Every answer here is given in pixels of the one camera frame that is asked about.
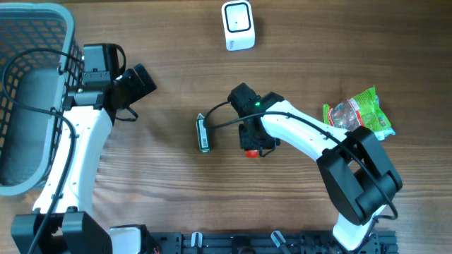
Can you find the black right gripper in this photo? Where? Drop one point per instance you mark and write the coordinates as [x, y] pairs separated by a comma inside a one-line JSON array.
[[255, 142]]

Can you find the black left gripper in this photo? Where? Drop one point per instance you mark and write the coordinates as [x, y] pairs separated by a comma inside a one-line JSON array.
[[142, 79]]

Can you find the red Nescafe stick sachet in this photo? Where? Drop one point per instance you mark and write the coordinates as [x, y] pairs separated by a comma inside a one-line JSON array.
[[252, 153]]

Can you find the dark green gum pack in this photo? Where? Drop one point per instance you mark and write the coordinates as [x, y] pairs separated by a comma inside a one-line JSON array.
[[202, 133]]

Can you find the green Haribo gummy bag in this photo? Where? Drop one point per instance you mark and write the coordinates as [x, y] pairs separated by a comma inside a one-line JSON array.
[[361, 110]]

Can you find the teal tissue packet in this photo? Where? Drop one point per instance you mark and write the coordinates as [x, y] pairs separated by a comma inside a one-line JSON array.
[[386, 132]]

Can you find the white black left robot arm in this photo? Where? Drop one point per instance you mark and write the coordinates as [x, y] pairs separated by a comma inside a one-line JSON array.
[[61, 220]]

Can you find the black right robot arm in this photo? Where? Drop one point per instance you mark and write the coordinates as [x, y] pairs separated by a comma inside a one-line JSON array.
[[358, 175]]

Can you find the white barcode scanner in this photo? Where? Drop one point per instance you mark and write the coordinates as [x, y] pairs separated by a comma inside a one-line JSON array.
[[238, 23]]

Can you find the grey plastic shopping basket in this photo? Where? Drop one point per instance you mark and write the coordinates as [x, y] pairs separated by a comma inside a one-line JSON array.
[[40, 61]]

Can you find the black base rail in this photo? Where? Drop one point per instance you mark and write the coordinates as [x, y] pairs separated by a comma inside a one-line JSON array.
[[305, 242]]

